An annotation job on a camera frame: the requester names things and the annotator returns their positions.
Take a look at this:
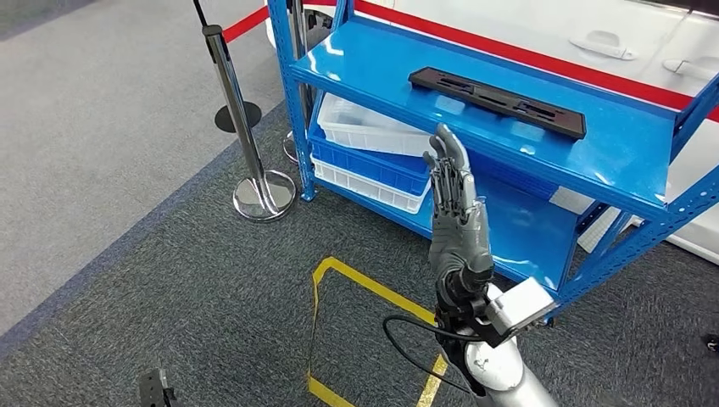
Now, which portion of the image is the chrome stanchion post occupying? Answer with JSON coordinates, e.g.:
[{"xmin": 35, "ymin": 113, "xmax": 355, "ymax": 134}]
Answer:
[
  {"xmin": 282, "ymin": 0, "xmax": 315, "ymax": 165},
  {"xmin": 202, "ymin": 24, "xmax": 298, "ymax": 223}
]

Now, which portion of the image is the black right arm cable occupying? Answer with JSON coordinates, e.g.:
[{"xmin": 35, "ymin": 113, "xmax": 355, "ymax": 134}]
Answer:
[{"xmin": 382, "ymin": 314, "xmax": 478, "ymax": 397}]

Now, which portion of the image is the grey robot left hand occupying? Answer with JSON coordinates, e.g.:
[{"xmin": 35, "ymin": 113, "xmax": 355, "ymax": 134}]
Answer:
[{"xmin": 138, "ymin": 367, "xmax": 178, "ymax": 407}]

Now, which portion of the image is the red barrier belt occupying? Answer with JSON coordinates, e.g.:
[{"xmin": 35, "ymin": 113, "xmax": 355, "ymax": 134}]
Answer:
[{"xmin": 221, "ymin": 0, "xmax": 719, "ymax": 124}]

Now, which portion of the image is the white car door handle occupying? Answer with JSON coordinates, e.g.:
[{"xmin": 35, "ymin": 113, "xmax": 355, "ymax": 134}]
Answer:
[
  {"xmin": 568, "ymin": 31, "xmax": 640, "ymax": 62},
  {"xmin": 662, "ymin": 56, "xmax": 719, "ymax": 82}
]

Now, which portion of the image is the white car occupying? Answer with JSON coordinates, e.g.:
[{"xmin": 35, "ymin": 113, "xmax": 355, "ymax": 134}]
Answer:
[{"xmin": 264, "ymin": 0, "xmax": 719, "ymax": 265}]

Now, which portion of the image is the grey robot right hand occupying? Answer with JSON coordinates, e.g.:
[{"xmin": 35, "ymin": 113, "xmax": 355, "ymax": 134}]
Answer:
[{"xmin": 422, "ymin": 123, "xmax": 495, "ymax": 293}]

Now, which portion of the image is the black plastic frame part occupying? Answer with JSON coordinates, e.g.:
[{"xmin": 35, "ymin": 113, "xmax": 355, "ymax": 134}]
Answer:
[{"xmin": 408, "ymin": 66, "xmax": 588, "ymax": 141}]

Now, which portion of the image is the thin black post with base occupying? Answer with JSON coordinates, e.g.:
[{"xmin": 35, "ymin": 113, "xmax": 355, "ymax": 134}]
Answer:
[{"xmin": 192, "ymin": 0, "xmax": 264, "ymax": 134}]

